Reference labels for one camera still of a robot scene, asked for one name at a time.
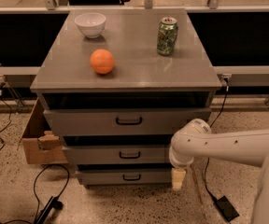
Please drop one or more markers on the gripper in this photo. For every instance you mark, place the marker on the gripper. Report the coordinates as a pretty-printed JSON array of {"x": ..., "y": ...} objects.
[{"x": 178, "y": 160}]

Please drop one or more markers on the grey drawer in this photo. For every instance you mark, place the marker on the grey drawer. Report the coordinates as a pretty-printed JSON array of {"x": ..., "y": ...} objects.
[
  {"x": 124, "y": 177},
  {"x": 92, "y": 122},
  {"x": 139, "y": 154}
]

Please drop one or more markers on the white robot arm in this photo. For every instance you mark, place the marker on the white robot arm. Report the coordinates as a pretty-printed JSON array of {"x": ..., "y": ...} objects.
[{"x": 195, "y": 139}]

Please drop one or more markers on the grey bottom drawer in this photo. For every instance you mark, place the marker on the grey bottom drawer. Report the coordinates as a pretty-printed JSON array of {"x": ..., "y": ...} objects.
[{"x": 124, "y": 177}]

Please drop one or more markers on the grey top drawer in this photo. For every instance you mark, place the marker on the grey top drawer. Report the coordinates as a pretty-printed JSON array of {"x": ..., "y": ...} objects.
[{"x": 92, "y": 122}]

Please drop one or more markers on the grey drawer cabinet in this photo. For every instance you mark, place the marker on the grey drawer cabinet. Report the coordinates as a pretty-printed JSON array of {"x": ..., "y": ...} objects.
[{"x": 141, "y": 78}]

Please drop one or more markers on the black power adapter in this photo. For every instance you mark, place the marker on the black power adapter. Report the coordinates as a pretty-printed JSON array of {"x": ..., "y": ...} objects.
[{"x": 226, "y": 209}]

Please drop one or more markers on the black device bottom left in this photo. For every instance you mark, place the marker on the black device bottom left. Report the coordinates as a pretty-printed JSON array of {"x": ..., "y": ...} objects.
[{"x": 53, "y": 203}]

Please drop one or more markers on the orange ball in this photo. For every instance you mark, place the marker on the orange ball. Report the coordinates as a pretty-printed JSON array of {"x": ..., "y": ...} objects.
[{"x": 102, "y": 61}]

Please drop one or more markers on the cardboard box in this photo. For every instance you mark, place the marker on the cardboard box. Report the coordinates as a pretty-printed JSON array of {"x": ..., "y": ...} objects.
[{"x": 39, "y": 143}]

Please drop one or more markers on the green soda can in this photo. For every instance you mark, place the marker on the green soda can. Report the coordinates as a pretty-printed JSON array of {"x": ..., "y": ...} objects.
[{"x": 167, "y": 36}]

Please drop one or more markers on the white bowl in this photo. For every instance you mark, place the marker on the white bowl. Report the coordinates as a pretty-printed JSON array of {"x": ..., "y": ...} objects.
[{"x": 91, "y": 24}]

